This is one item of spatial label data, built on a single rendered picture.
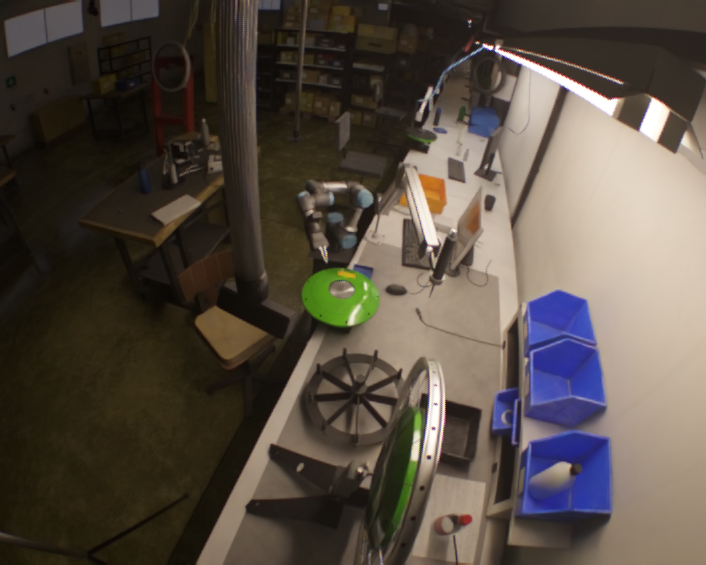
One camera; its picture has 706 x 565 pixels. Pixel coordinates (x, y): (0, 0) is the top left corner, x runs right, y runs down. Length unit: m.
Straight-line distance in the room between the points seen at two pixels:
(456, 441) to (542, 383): 0.38
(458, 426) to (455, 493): 0.26
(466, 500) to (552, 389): 0.47
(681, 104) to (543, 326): 1.09
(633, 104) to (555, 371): 0.97
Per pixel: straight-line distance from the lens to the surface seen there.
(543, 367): 1.17
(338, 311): 1.26
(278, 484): 1.15
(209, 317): 1.90
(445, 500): 1.22
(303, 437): 1.19
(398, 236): 1.96
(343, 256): 1.85
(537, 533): 1.00
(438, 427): 0.50
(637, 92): 0.36
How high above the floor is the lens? 2.04
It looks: 44 degrees down
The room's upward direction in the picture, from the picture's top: 9 degrees clockwise
